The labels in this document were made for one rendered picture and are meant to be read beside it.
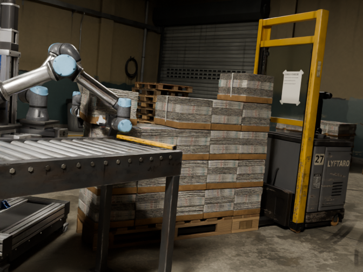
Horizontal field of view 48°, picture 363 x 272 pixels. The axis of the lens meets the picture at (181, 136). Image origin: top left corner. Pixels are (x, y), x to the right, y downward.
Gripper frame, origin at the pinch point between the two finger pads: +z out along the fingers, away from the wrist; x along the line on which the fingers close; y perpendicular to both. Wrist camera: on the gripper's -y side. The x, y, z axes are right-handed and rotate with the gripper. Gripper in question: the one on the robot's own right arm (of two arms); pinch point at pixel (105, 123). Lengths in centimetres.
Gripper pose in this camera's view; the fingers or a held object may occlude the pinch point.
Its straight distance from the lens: 262.3
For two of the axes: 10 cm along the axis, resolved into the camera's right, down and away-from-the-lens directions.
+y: 0.9, -9.9, -1.0
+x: -8.7, -0.3, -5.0
